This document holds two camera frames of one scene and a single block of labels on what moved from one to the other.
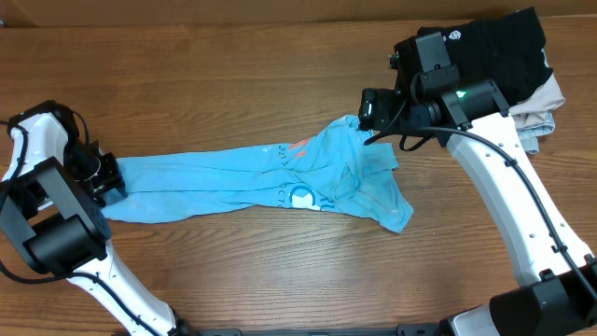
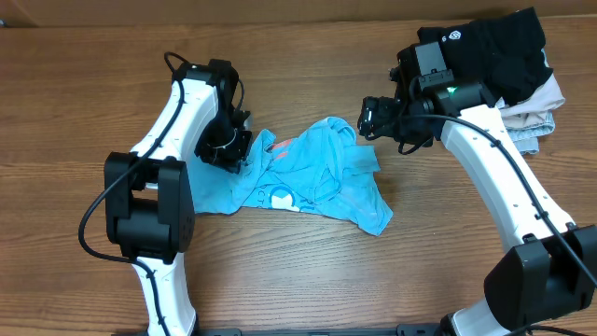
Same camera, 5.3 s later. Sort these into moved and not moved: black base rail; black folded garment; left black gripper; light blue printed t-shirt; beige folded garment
Moved: light blue printed t-shirt; left black gripper
Not moved: beige folded garment; black base rail; black folded garment
